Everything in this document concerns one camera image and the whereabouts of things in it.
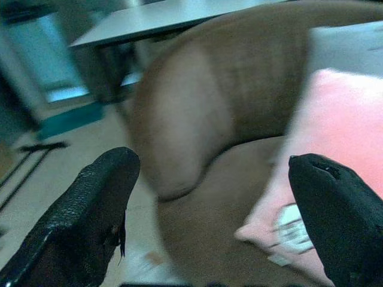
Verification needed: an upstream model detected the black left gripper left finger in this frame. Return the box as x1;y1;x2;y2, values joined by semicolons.
0;146;141;287

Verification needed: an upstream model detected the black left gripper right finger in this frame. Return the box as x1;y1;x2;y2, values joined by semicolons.
288;153;383;287

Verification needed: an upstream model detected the pink pillow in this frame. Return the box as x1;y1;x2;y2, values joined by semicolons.
234;68;383;287

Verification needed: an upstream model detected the grey pillow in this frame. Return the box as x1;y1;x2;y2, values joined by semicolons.
305;20;383;86

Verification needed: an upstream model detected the brown fabric sofa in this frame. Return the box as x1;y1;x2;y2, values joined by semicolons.
125;0;383;287

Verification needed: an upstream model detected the grey table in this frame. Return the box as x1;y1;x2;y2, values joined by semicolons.
68;0;288;102

